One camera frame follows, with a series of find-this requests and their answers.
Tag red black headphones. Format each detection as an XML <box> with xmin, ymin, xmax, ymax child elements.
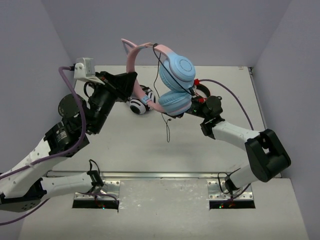
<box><xmin>192</xmin><ymin>84</ymin><xmax>211</xmax><ymax>103</ymax></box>

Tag aluminium front table rail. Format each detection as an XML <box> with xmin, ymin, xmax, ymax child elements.
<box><xmin>47</xmin><ymin>171</ymin><xmax>241</xmax><ymax>180</ymax></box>

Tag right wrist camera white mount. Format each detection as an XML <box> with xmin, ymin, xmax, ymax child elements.
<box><xmin>193</xmin><ymin>79</ymin><xmax>200</xmax><ymax>86</ymax></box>

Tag metal base plate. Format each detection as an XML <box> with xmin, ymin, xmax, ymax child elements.
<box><xmin>207</xmin><ymin>179</ymin><xmax>254</xmax><ymax>201</ymax></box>
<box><xmin>73</xmin><ymin>179</ymin><xmax>121</xmax><ymax>201</ymax></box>

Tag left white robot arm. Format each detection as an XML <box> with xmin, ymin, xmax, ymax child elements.
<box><xmin>0</xmin><ymin>67</ymin><xmax>137</xmax><ymax>213</ymax></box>

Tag pink blue cat-ear headphones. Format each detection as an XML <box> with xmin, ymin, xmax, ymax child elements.
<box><xmin>121</xmin><ymin>38</ymin><xmax>196</xmax><ymax>117</ymax></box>

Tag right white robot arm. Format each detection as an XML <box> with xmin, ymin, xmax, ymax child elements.
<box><xmin>171</xmin><ymin>96</ymin><xmax>292</xmax><ymax>195</ymax></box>

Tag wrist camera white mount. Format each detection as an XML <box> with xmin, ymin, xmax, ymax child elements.
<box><xmin>193</xmin><ymin>79</ymin><xmax>200</xmax><ymax>86</ymax></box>
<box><xmin>73</xmin><ymin>57</ymin><xmax>104</xmax><ymax>85</ymax></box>

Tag white black headphones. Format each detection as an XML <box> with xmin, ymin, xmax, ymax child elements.
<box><xmin>127</xmin><ymin>85</ymin><xmax>156</xmax><ymax>115</ymax></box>

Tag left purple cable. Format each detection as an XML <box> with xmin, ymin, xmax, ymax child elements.
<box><xmin>0</xmin><ymin>66</ymin><xmax>120</xmax><ymax>225</ymax></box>

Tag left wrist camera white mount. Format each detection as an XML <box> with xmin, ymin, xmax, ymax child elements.
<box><xmin>73</xmin><ymin>57</ymin><xmax>104</xmax><ymax>85</ymax></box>

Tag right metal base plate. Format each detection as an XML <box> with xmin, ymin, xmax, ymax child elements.
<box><xmin>207</xmin><ymin>179</ymin><xmax>254</xmax><ymax>201</ymax></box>

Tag purple cable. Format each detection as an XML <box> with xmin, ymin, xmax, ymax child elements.
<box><xmin>0</xmin><ymin>66</ymin><xmax>120</xmax><ymax>225</ymax></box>
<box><xmin>198</xmin><ymin>78</ymin><xmax>255</xmax><ymax>201</ymax></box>

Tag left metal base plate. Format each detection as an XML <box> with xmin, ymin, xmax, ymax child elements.
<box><xmin>73</xmin><ymin>179</ymin><xmax>121</xmax><ymax>201</ymax></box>

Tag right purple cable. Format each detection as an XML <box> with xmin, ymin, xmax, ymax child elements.
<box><xmin>198</xmin><ymin>78</ymin><xmax>255</xmax><ymax>201</ymax></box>

